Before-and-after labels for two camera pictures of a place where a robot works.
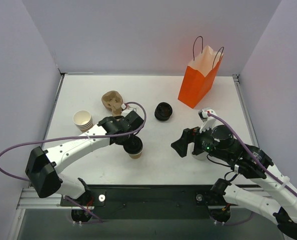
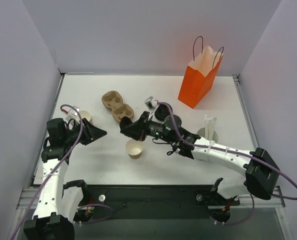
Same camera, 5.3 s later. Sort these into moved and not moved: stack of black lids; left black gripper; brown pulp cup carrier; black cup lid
Moved: left black gripper; black cup lid
Not moved: brown pulp cup carrier; stack of black lids
